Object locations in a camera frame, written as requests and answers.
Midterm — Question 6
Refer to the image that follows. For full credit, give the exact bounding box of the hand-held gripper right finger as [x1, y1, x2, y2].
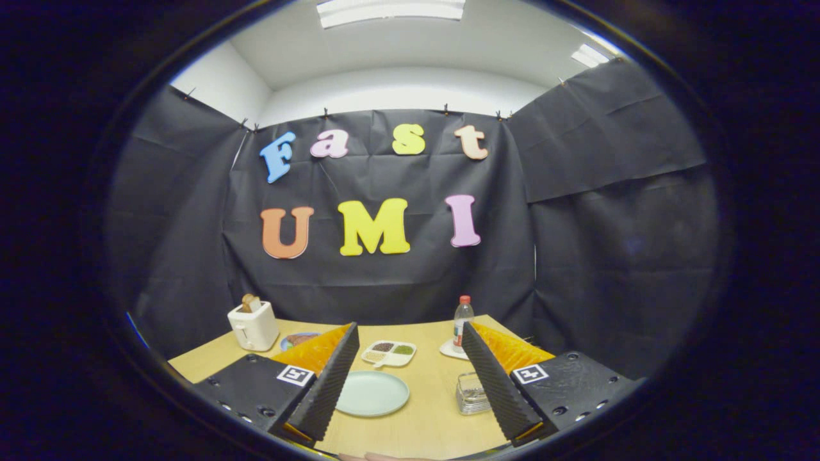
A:
[461, 321, 644, 448]

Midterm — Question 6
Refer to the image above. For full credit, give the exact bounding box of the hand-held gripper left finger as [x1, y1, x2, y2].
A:
[192, 322, 361, 448]

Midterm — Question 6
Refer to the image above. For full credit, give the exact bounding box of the light green plate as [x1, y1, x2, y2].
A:
[335, 371, 411, 418]

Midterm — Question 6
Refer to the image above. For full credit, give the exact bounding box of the blue plate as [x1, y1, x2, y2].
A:
[280, 332, 322, 352]

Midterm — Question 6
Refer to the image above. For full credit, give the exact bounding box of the white divided tray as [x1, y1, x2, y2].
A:
[361, 340, 418, 369]

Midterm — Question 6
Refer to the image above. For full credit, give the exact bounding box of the clear red capped water bottle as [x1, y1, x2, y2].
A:
[453, 295, 475, 354]

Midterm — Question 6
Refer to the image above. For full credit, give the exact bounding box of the white toaster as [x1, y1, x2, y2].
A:
[227, 301, 281, 352]

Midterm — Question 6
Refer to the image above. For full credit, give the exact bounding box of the black backdrop cloth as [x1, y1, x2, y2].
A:
[106, 58, 721, 382]

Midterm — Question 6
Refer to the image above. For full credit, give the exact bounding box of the small ceiling light panel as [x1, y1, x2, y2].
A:
[571, 44, 609, 68]

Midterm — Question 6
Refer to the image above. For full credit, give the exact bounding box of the long ceiling light panel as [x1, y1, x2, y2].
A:
[317, 0, 466, 29]

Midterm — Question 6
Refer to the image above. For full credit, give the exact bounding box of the metal wire basket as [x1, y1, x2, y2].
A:
[455, 372, 494, 416]

